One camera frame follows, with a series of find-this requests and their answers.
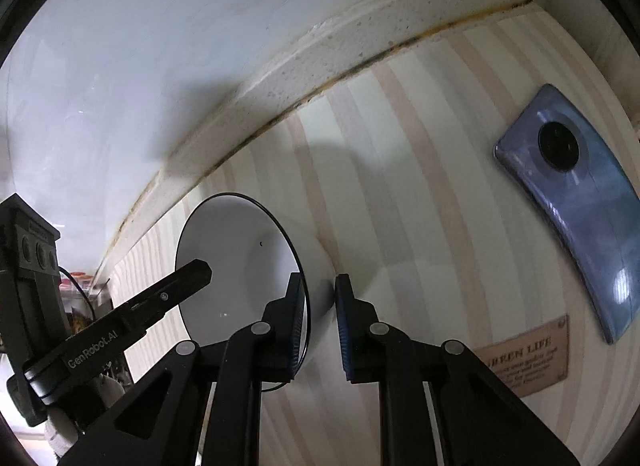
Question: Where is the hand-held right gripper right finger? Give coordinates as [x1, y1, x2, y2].
[334, 273, 581, 466]

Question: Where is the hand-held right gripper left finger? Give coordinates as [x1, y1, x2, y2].
[57, 272, 307, 466]

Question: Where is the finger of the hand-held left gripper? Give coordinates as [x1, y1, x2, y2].
[112, 259, 214, 332]

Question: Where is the white bowl with dark rim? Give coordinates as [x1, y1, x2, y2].
[175, 193, 337, 392]

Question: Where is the striped tablecloth with pink border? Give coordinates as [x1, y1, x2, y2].
[107, 0, 640, 466]

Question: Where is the brown printed card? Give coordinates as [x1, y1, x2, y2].
[472, 314, 571, 398]

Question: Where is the blue smartphone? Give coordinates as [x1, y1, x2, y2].
[494, 84, 640, 345]

